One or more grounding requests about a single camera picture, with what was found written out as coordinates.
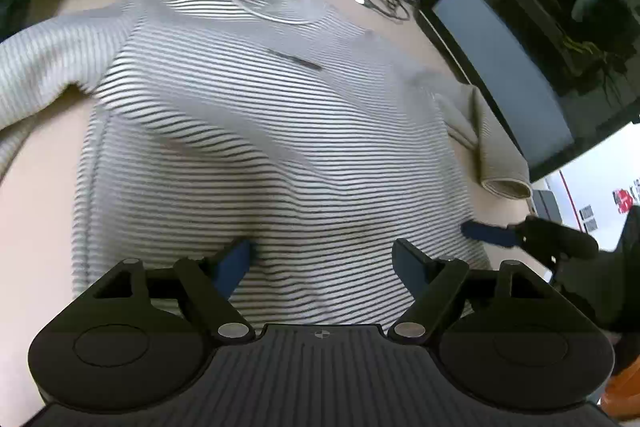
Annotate striped grey knit sweater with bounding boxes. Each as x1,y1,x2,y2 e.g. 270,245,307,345
1,0,532,327

